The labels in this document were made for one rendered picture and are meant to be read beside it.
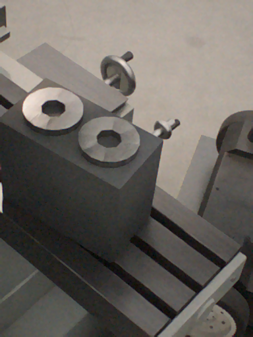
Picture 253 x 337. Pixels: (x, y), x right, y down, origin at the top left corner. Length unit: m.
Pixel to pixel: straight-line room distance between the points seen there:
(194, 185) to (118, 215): 0.90
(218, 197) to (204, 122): 1.02
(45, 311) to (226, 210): 0.57
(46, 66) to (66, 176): 0.72
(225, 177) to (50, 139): 0.75
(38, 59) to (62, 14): 1.31
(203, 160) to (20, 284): 0.60
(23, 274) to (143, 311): 0.72
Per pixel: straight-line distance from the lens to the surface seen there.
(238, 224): 1.66
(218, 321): 1.64
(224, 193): 1.71
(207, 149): 2.05
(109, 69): 1.91
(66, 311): 1.94
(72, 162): 1.04
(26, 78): 1.60
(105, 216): 1.08
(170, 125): 1.95
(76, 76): 1.74
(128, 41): 2.98
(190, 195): 1.94
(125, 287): 1.14
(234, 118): 1.90
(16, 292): 1.82
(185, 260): 1.19
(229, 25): 3.15
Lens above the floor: 1.89
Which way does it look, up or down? 49 degrees down
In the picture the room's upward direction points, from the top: 7 degrees clockwise
